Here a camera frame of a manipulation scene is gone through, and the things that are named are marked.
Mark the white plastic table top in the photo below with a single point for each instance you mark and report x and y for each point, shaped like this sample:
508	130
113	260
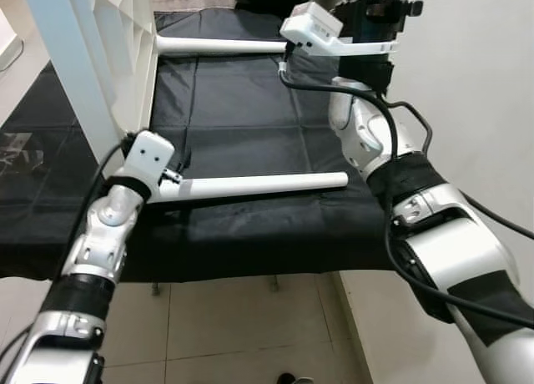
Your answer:
117	50

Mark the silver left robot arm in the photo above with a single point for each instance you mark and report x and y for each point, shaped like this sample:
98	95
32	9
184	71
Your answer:
108	234

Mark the black tablecloth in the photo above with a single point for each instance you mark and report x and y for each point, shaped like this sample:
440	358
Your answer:
250	117

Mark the crumpled clear tape patch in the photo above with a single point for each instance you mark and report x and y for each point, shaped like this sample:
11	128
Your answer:
17	150

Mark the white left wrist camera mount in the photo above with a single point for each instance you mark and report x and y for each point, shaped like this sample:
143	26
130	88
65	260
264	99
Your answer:
150	154

